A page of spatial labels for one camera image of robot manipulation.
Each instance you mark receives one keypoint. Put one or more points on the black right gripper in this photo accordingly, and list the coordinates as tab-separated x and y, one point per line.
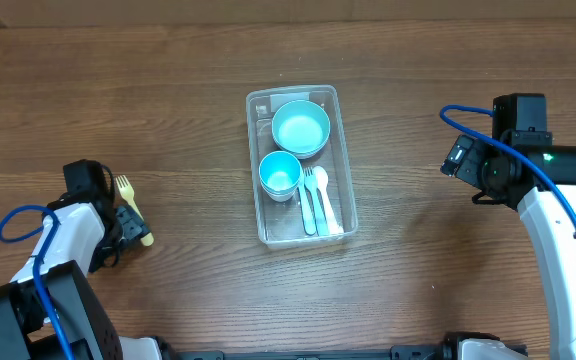
465	158

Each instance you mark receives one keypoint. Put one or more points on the blue plastic cup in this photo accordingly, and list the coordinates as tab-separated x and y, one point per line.
279	172

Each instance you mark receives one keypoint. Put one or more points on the pink plastic cup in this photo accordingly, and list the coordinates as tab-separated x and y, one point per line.
281	197

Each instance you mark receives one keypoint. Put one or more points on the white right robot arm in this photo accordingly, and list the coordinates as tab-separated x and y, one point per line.
549	215

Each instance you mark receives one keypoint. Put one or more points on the teal plastic bowl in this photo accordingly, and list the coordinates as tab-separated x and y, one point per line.
301	117

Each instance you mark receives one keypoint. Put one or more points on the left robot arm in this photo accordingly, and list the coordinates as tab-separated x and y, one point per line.
48	310

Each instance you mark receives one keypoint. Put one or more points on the blue plastic bowl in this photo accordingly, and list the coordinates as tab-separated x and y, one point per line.
301	143

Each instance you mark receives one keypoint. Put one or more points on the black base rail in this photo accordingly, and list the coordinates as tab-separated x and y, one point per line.
401	352

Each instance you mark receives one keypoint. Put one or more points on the yellow plastic fork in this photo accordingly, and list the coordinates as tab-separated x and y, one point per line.
127	193

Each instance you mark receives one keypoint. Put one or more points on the pink plastic spoon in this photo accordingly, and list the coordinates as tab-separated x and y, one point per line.
322	183

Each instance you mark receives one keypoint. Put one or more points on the light blue plastic fork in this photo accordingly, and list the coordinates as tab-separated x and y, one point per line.
311	185
307	216

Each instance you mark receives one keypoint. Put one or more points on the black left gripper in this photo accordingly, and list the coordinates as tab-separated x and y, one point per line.
132	226

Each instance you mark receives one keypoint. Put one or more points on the clear plastic container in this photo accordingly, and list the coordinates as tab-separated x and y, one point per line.
280	224

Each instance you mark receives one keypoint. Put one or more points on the green plastic cup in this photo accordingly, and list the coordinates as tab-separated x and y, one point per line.
290	190

